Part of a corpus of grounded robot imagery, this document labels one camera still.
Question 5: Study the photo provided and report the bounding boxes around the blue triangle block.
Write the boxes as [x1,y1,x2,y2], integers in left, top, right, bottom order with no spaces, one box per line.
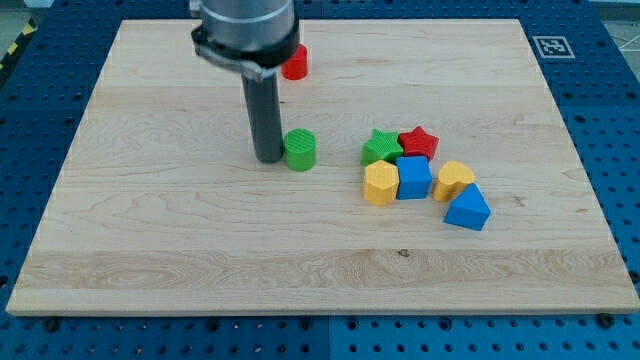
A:
[444,183,492,231]

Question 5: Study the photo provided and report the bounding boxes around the red star block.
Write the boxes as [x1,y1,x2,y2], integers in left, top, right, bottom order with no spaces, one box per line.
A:
[398,126,440,161]

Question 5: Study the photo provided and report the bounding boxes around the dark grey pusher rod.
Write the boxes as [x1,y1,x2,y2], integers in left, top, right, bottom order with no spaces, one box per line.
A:
[242,75,284,163]

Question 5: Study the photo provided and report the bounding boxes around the wooden board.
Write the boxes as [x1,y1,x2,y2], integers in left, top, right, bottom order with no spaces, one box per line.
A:
[7,19,639,316]

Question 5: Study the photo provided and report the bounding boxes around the white fiducial marker tag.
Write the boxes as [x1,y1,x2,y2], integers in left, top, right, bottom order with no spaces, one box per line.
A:
[532,35,575,59]

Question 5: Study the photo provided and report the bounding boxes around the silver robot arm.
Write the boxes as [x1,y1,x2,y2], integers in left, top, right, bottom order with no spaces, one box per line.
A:
[189,0,300,163]

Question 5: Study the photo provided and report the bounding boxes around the green cylinder block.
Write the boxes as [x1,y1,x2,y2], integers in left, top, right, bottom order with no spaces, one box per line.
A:
[284,128,317,172]

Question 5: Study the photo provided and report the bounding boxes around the yellow hexagon block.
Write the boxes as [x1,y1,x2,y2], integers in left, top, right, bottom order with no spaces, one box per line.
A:
[363,160,400,206]

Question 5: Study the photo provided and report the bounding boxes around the green star block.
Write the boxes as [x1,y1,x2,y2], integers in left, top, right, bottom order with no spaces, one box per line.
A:
[360,129,404,166]

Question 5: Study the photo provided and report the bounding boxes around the red cylinder block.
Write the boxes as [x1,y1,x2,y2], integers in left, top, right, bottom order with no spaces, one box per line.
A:
[281,44,308,81]

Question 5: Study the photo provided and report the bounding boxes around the blue cube block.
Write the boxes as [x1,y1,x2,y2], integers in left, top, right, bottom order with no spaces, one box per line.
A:
[396,156,433,200]

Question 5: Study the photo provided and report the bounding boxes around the yellow heart block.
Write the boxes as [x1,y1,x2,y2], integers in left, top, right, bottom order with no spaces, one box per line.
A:
[432,161,476,202]

